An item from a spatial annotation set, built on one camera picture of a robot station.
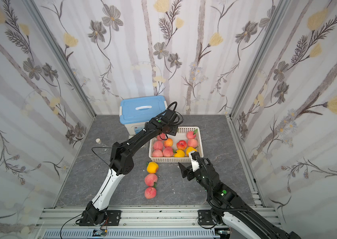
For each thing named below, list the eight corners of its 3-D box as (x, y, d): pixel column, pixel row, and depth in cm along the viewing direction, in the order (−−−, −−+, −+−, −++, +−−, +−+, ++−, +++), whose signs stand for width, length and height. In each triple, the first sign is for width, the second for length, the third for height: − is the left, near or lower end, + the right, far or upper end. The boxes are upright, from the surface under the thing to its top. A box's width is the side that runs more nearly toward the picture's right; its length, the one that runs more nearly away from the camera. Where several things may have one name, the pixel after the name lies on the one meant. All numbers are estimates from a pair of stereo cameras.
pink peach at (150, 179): (144, 182, 87) (142, 178, 83) (151, 174, 91) (151, 170, 86) (150, 188, 85) (149, 185, 81) (158, 180, 88) (158, 176, 84)
